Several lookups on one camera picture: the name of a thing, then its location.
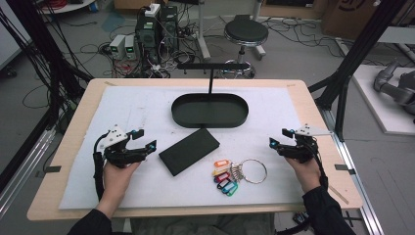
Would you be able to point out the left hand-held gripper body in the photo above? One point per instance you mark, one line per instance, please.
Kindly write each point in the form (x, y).
(114, 138)

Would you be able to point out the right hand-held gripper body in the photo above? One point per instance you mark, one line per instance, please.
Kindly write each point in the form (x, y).
(303, 147)

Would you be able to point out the black wallet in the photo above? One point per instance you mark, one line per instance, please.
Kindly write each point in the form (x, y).
(189, 151)

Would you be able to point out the black oval tray hook stand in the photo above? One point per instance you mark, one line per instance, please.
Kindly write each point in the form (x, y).
(208, 112)

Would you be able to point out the person's right hand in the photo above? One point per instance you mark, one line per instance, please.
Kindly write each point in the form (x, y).
(306, 173)

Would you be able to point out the person's left hand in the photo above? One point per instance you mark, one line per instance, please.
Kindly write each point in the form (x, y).
(117, 178)

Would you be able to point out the white foam mat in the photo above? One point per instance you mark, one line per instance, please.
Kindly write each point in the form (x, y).
(147, 107)

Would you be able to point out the black tape piece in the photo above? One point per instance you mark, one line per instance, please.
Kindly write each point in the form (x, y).
(344, 168)
(53, 169)

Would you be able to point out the thin wooden strip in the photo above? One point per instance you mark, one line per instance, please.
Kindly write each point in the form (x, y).
(339, 195)

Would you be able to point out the white platform board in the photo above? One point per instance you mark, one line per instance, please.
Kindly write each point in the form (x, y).
(372, 98)

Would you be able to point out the black tape cross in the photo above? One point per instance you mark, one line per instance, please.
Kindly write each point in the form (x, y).
(350, 219)

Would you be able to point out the grey bench power supply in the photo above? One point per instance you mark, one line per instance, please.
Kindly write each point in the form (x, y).
(130, 45)
(116, 45)

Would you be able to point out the person's lap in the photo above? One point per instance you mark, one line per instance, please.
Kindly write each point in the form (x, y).
(202, 225)

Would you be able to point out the black computer tower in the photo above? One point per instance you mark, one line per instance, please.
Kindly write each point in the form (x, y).
(147, 36)
(169, 26)

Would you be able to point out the black round stool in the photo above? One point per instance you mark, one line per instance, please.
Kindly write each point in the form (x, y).
(246, 31)

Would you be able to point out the white table leg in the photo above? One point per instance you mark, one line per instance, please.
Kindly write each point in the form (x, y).
(203, 36)

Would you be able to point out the white power adapter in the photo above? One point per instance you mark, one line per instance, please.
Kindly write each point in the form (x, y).
(152, 9)

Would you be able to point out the cardboard box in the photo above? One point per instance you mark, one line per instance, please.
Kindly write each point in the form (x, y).
(342, 16)

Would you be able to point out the aluminium rail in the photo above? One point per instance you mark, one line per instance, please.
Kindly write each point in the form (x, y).
(23, 163)
(359, 182)

